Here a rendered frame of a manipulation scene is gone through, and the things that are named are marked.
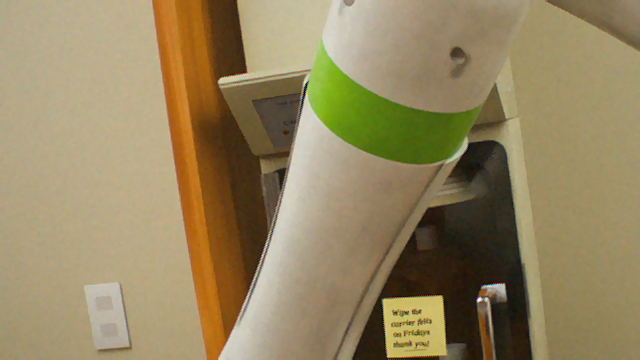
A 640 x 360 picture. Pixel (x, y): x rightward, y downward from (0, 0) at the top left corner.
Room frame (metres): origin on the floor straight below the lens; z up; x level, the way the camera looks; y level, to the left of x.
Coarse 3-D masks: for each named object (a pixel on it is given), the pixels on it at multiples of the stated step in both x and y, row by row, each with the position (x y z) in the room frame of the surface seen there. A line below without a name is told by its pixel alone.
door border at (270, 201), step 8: (264, 176) 1.64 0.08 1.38; (272, 176) 1.64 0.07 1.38; (272, 184) 1.64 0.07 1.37; (272, 192) 1.64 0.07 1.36; (280, 192) 1.63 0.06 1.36; (264, 200) 1.64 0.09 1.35; (272, 200) 1.64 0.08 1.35; (264, 208) 1.64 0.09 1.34; (272, 208) 1.64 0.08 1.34; (272, 216) 1.64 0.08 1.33
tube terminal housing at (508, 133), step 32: (256, 0) 1.65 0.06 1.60; (288, 0) 1.63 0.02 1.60; (320, 0) 1.62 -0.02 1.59; (256, 32) 1.65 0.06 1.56; (288, 32) 1.64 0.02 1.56; (320, 32) 1.63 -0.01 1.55; (256, 64) 1.65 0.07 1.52; (288, 64) 1.64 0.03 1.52; (512, 96) 1.64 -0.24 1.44; (480, 128) 1.58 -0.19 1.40; (512, 128) 1.59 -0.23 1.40; (288, 160) 1.64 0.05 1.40; (512, 160) 1.57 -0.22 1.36; (512, 192) 1.57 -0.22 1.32; (544, 320) 1.67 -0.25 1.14; (544, 352) 1.63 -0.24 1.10
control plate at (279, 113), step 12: (288, 96) 1.54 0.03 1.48; (300, 96) 1.54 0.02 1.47; (264, 108) 1.56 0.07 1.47; (276, 108) 1.56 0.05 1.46; (288, 108) 1.56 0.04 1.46; (264, 120) 1.58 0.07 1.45; (276, 120) 1.58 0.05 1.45; (288, 120) 1.57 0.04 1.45; (276, 132) 1.59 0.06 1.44; (276, 144) 1.61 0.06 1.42; (288, 144) 1.61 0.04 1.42
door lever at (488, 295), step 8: (488, 288) 1.57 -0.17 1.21; (480, 296) 1.57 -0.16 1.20; (488, 296) 1.54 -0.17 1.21; (496, 296) 1.56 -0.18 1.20; (480, 304) 1.52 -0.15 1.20; (488, 304) 1.52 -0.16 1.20; (480, 312) 1.52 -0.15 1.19; (488, 312) 1.52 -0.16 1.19; (480, 320) 1.52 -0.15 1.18; (488, 320) 1.52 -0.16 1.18; (480, 328) 1.52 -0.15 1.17; (488, 328) 1.52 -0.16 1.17; (480, 336) 1.53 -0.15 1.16; (488, 336) 1.52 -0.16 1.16; (488, 344) 1.52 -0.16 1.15; (488, 352) 1.52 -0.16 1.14
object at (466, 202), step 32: (480, 160) 1.57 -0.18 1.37; (448, 192) 1.58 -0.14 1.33; (480, 192) 1.57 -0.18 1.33; (448, 224) 1.58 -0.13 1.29; (480, 224) 1.57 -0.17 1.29; (512, 224) 1.56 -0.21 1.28; (416, 256) 1.59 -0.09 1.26; (448, 256) 1.58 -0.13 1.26; (480, 256) 1.57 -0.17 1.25; (512, 256) 1.56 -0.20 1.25; (384, 288) 1.60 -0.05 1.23; (416, 288) 1.59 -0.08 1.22; (448, 288) 1.58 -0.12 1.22; (480, 288) 1.57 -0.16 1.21; (512, 288) 1.56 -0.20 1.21; (448, 320) 1.58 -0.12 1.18; (512, 320) 1.56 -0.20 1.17; (384, 352) 1.61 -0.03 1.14; (448, 352) 1.59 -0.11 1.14; (480, 352) 1.58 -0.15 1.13; (512, 352) 1.56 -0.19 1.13
